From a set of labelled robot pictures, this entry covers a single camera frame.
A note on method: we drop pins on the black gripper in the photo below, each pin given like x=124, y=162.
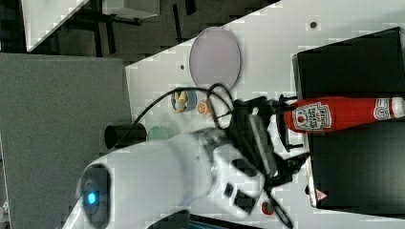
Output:
x=248, y=132

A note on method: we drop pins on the red ketchup bottle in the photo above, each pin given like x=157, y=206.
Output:
x=337, y=113

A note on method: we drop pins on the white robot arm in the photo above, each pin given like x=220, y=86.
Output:
x=159, y=183

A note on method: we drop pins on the black toaster oven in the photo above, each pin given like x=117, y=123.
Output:
x=361, y=169

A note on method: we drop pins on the orange half toy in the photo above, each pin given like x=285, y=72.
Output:
x=203, y=108

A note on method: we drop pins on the blue bowl with banana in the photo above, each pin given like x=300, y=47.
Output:
x=184, y=101

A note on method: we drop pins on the grey round plate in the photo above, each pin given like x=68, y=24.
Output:
x=215, y=57

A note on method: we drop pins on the red tomato toy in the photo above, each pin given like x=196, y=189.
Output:
x=266, y=209

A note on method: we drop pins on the green oval colander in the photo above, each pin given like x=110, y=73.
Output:
x=160, y=133

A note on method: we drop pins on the black cylinder holder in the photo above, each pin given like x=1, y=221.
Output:
x=120, y=136

